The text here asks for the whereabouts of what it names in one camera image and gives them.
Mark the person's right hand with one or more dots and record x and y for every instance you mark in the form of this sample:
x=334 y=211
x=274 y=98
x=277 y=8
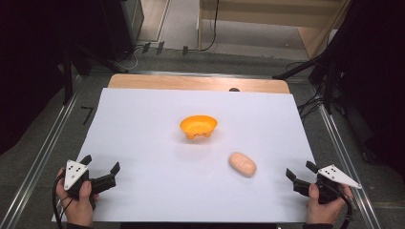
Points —
x=324 y=211

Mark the black tripod stand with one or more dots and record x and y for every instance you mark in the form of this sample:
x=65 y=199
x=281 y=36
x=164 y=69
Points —
x=296 y=69

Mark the pale oval bread roll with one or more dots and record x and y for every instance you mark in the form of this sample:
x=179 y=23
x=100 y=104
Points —
x=242 y=164

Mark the small black floor foot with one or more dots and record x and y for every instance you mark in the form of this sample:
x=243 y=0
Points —
x=146 y=47
x=160 y=47
x=185 y=51

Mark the person's left hand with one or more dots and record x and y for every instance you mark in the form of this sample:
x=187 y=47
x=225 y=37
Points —
x=78 y=208

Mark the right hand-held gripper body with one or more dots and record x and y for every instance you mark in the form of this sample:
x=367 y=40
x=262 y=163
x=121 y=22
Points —
x=331 y=181

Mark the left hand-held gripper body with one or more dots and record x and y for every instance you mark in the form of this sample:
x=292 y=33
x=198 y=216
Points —
x=75 y=173

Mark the small dark knob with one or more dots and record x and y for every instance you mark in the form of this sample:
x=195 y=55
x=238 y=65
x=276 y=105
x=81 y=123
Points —
x=234 y=90

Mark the orange plastic bowl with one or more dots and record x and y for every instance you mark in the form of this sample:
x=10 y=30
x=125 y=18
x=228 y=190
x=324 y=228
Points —
x=198 y=124

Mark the black cabinet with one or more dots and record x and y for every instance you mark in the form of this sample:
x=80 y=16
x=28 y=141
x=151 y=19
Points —
x=117 y=28

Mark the black curtain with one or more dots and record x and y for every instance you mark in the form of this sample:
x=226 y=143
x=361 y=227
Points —
x=375 y=79
x=28 y=63

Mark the wooden table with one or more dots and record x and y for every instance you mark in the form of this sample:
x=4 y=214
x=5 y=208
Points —
x=191 y=83

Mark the light wooden shelf unit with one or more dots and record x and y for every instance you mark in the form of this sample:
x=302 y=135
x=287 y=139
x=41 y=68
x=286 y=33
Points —
x=254 y=12

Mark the metal floor rail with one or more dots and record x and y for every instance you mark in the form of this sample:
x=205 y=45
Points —
x=347 y=152
x=38 y=159

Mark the white table sheet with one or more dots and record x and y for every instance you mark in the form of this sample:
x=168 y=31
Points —
x=178 y=178

